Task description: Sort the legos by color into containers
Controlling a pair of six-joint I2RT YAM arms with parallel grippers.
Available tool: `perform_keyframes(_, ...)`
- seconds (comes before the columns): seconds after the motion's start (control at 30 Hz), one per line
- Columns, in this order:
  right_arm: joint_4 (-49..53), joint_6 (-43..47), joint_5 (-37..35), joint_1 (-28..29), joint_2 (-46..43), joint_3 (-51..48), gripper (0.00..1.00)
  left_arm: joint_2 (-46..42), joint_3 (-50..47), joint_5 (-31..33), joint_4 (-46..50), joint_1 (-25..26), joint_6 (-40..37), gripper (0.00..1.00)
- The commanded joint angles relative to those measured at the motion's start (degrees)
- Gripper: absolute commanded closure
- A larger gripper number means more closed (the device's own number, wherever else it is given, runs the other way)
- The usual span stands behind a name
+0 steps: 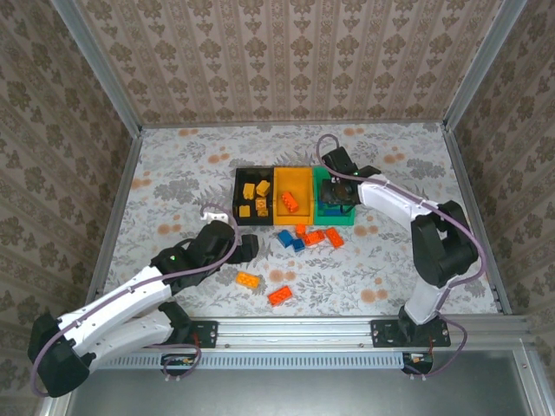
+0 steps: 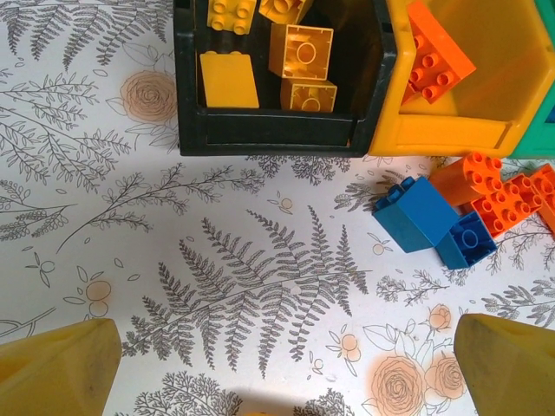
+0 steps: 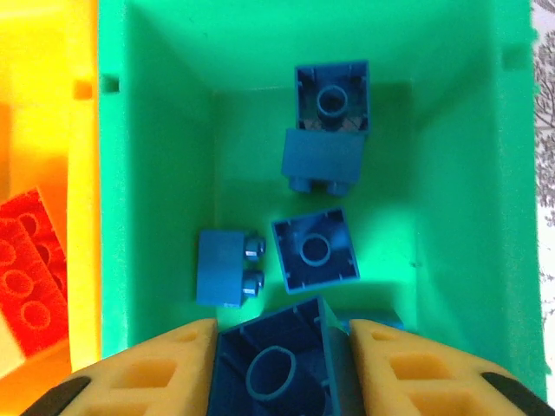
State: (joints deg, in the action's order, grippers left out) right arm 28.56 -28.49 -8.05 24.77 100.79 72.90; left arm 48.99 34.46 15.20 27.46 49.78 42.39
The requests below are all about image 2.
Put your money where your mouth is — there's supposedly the small round orange lego brick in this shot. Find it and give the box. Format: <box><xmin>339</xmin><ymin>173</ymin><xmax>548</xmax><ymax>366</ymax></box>
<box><xmin>428</xmin><ymin>152</ymin><xmax>504</xmax><ymax>209</ymax></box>

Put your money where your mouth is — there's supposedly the yellow lego brick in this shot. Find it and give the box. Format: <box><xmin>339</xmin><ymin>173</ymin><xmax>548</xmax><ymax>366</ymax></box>
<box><xmin>258</xmin><ymin>0</ymin><xmax>314</xmax><ymax>25</ymax></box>
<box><xmin>199</xmin><ymin>50</ymin><xmax>260</xmax><ymax>109</ymax></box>
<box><xmin>279</xmin><ymin>78</ymin><xmax>338</xmax><ymax>114</ymax></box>
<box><xmin>206</xmin><ymin>0</ymin><xmax>258</xmax><ymax>35</ymax></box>
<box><xmin>268</xmin><ymin>23</ymin><xmax>335</xmax><ymax>81</ymax></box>

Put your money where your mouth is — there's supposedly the blue lego brick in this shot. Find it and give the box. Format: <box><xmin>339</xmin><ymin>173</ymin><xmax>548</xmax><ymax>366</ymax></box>
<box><xmin>372</xmin><ymin>175</ymin><xmax>460</xmax><ymax>255</ymax></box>
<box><xmin>433</xmin><ymin>211</ymin><xmax>499</xmax><ymax>272</ymax></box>

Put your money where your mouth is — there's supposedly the yellow plastic bin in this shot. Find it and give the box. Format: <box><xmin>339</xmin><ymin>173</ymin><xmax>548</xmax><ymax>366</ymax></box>
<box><xmin>368</xmin><ymin>0</ymin><xmax>555</xmax><ymax>159</ymax></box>

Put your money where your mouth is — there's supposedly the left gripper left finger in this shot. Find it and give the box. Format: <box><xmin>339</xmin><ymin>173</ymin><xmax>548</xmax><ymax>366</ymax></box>
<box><xmin>0</xmin><ymin>318</ymin><xmax>122</xmax><ymax>416</ymax></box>

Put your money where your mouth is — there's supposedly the green plastic bin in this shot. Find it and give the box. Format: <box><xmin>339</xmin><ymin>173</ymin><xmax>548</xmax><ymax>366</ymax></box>
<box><xmin>511</xmin><ymin>0</ymin><xmax>555</xmax><ymax>160</ymax></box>

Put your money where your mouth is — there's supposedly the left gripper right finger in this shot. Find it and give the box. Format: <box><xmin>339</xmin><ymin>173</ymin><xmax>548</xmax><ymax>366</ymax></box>
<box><xmin>453</xmin><ymin>312</ymin><xmax>555</xmax><ymax>416</ymax></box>

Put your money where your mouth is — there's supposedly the floral table cover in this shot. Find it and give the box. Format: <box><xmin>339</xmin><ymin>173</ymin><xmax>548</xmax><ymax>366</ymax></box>
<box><xmin>0</xmin><ymin>0</ymin><xmax>555</xmax><ymax>416</ymax></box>

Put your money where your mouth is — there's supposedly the black plastic bin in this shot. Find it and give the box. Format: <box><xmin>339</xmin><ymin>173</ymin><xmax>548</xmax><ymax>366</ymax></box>
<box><xmin>173</xmin><ymin>0</ymin><xmax>394</xmax><ymax>158</ymax></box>

